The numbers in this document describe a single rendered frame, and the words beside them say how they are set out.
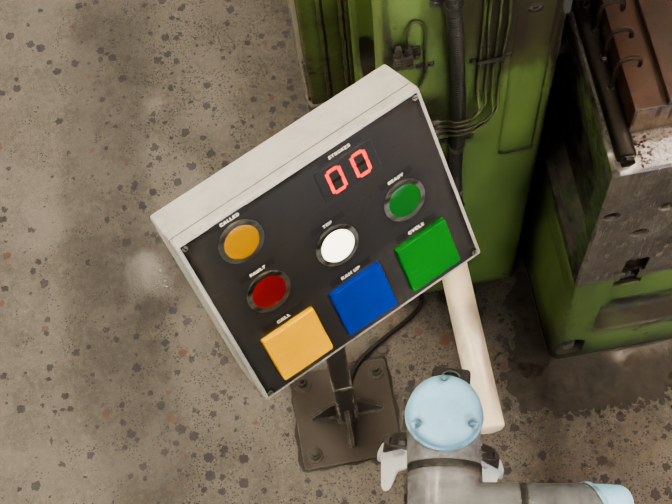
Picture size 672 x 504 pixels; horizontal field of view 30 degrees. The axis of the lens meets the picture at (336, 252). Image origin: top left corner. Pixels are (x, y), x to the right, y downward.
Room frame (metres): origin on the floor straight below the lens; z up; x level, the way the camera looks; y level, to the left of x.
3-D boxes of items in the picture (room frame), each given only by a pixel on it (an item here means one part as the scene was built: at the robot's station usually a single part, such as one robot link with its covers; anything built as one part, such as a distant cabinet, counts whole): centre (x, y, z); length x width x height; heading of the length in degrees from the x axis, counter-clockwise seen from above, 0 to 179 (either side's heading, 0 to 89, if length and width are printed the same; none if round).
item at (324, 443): (0.65, 0.03, 0.05); 0.22 x 0.22 x 0.09; 2
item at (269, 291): (0.52, 0.09, 1.09); 0.05 x 0.03 x 0.04; 92
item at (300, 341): (0.48, 0.07, 1.01); 0.07 x 0.05 x 0.07; 117
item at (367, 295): (0.53, -0.02, 1.01); 0.07 x 0.05 x 0.07; 117
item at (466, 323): (0.64, -0.18, 0.62); 0.44 x 0.05 x 0.05; 2
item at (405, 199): (0.62, -0.09, 1.09); 0.05 x 0.03 x 0.04; 92
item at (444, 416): (0.30, -0.08, 1.23); 0.09 x 0.08 x 0.11; 171
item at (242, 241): (0.56, 0.11, 1.16); 0.05 x 0.03 x 0.04; 92
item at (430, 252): (0.57, -0.11, 1.01); 0.07 x 0.05 x 0.07; 117
